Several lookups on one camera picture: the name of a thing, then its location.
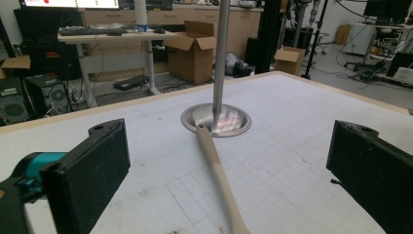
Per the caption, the black computer tower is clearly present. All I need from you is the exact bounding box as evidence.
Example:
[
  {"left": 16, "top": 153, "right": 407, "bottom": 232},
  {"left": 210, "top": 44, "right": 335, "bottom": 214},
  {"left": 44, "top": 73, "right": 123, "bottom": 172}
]
[
  {"left": 0, "top": 77, "right": 30, "bottom": 126},
  {"left": 23, "top": 73, "right": 71, "bottom": 118}
]

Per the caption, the metal utensil stand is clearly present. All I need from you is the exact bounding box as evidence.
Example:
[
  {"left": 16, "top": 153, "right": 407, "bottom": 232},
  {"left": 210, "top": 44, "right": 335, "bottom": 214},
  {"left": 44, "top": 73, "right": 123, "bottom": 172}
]
[{"left": 180, "top": 0, "right": 252, "bottom": 138}]

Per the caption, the stack of white cups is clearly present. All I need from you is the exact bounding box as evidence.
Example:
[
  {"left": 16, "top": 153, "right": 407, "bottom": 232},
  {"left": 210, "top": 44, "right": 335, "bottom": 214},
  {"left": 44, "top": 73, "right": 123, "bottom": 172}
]
[{"left": 133, "top": 0, "right": 149, "bottom": 33}]

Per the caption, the black keyboard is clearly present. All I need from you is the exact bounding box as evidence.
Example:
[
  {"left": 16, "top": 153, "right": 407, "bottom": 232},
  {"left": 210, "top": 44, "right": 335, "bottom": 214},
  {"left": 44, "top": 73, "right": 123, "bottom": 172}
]
[{"left": 58, "top": 26, "right": 130, "bottom": 37}]

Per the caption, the black foam case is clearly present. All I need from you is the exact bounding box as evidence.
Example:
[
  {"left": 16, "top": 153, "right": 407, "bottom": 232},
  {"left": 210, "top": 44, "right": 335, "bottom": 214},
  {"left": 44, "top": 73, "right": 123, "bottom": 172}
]
[{"left": 14, "top": 8, "right": 86, "bottom": 81}]

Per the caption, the white desk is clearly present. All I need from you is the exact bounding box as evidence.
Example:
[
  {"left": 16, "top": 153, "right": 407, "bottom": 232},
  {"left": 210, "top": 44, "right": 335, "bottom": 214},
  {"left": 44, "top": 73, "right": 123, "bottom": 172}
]
[{"left": 57, "top": 29, "right": 178, "bottom": 108}]

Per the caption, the small open cardboard box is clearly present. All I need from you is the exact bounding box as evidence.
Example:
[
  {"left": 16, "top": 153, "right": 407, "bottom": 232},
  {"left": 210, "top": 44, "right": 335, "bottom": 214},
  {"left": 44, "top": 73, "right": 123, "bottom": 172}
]
[{"left": 274, "top": 46, "right": 306, "bottom": 76}]

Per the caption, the white grid mat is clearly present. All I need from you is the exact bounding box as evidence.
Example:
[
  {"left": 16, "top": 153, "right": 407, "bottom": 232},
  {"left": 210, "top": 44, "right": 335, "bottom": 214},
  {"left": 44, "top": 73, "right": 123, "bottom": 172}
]
[{"left": 0, "top": 73, "right": 413, "bottom": 234}]

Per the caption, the large open cardboard box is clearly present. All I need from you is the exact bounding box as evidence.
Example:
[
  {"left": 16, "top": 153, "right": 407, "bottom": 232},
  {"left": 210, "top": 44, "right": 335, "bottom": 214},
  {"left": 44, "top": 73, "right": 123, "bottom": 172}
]
[{"left": 163, "top": 19, "right": 217, "bottom": 86}]

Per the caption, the black metal frame post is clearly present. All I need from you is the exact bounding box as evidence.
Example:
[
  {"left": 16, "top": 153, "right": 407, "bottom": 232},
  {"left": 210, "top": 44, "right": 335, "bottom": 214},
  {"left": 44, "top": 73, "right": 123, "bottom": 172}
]
[{"left": 255, "top": 0, "right": 282, "bottom": 75}]

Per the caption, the grey bag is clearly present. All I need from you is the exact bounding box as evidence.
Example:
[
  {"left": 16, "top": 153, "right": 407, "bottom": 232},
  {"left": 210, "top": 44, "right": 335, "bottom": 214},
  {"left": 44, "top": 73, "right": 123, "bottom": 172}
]
[{"left": 223, "top": 53, "right": 254, "bottom": 78}]

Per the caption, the computer monitor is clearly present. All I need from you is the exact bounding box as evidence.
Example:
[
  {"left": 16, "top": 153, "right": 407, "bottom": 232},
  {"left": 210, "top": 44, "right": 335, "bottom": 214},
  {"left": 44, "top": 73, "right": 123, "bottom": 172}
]
[{"left": 19, "top": 0, "right": 121, "bottom": 10}]

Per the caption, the flat black box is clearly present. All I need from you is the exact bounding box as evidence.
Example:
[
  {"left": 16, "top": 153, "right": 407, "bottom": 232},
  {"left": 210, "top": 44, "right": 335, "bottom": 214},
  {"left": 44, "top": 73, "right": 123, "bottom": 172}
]
[{"left": 112, "top": 75, "right": 150, "bottom": 92}]

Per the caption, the black tripod stand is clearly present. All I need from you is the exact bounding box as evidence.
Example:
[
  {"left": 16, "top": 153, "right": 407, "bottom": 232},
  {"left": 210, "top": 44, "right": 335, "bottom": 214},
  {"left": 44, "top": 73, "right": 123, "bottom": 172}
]
[{"left": 301, "top": 0, "right": 329, "bottom": 80}]

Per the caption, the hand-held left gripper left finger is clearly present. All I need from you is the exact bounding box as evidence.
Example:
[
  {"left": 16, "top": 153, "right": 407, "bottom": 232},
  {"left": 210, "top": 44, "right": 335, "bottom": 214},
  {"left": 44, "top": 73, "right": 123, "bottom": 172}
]
[{"left": 40, "top": 118, "right": 131, "bottom": 234}]

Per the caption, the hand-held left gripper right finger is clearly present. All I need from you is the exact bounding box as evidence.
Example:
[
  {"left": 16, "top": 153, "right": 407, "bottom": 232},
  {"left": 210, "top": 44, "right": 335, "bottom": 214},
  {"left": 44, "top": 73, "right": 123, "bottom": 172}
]
[{"left": 325, "top": 120, "right": 413, "bottom": 234}]

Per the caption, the slotted spoon with beige handle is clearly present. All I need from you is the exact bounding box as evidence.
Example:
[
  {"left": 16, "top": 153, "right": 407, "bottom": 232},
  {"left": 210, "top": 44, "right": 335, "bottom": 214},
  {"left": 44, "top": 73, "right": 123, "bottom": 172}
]
[{"left": 195, "top": 124, "right": 252, "bottom": 234}]

